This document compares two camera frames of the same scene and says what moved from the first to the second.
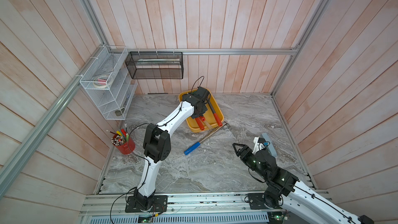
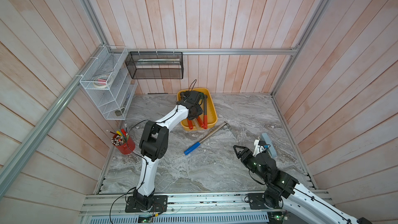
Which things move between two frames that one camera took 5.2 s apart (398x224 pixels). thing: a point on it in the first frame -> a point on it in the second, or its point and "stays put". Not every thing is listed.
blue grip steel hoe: [196, 145] stays put
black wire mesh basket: [155, 65] stays put
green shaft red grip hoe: [199, 124] -> [190, 122]
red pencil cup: [121, 140] stays put
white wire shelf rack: [108, 81] stays put
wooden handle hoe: [209, 126] -> [196, 122]
